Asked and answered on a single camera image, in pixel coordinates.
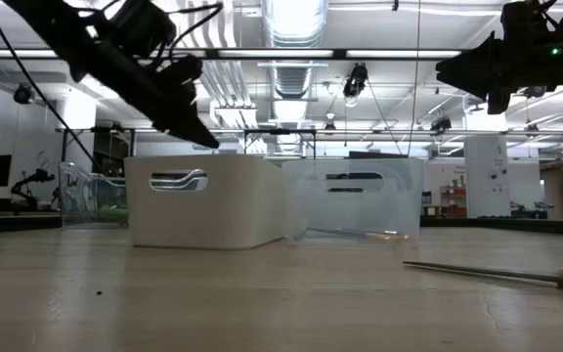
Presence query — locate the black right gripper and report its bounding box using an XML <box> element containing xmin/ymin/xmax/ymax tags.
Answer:
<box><xmin>436</xmin><ymin>31</ymin><xmax>563</xmax><ymax>114</ymax></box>

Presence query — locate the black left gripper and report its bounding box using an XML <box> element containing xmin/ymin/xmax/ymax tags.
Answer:
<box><xmin>68</xmin><ymin>46</ymin><xmax>220</xmax><ymax>150</ymax></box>

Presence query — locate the long dark gold-ferrule paintbrush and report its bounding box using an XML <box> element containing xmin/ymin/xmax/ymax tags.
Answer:
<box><xmin>305</xmin><ymin>226</ymin><xmax>410</xmax><ymax>244</ymax></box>

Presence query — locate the white plastic bin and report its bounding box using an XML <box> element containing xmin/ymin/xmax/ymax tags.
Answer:
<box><xmin>123</xmin><ymin>154</ymin><xmax>287</xmax><ymax>251</ymax></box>

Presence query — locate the white column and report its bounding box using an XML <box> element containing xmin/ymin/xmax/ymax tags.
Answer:
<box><xmin>462</xmin><ymin>134</ymin><xmax>509</xmax><ymax>219</ymax></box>

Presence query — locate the overhead light bar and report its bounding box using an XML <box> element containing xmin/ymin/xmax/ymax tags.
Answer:
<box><xmin>0</xmin><ymin>47</ymin><xmax>463</xmax><ymax>61</ymax></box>

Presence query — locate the red shelf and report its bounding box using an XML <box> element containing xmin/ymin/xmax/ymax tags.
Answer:
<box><xmin>440</xmin><ymin>185</ymin><xmax>468</xmax><ymax>219</ymax></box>

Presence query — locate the clear acrylic holder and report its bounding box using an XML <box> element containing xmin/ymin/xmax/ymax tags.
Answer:
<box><xmin>58</xmin><ymin>161</ymin><xmax>129</xmax><ymax>230</ymax></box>

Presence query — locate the translucent plastic bin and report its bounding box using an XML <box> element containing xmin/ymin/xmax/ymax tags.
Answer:
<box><xmin>281</xmin><ymin>155</ymin><xmax>425</xmax><ymax>245</ymax></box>

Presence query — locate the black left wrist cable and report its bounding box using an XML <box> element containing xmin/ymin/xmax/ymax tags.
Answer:
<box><xmin>163</xmin><ymin>2</ymin><xmax>225</xmax><ymax>55</ymax></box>

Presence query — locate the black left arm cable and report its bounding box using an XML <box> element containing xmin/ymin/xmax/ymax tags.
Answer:
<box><xmin>0</xmin><ymin>0</ymin><xmax>105</xmax><ymax>175</ymax></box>

